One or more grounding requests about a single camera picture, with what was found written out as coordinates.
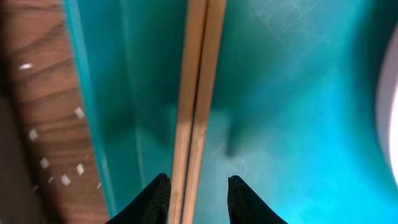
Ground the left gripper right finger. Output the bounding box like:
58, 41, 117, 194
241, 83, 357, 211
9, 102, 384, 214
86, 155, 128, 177
227, 175, 287, 224

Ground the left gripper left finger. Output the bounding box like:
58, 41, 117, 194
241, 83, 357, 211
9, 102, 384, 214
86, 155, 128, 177
106, 173, 171, 224

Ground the large white plate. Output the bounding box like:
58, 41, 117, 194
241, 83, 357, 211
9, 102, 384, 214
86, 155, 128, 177
376, 27, 397, 182

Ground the wooden chopstick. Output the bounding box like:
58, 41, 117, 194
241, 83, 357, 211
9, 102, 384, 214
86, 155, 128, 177
182, 0, 227, 224
168, 0, 208, 224

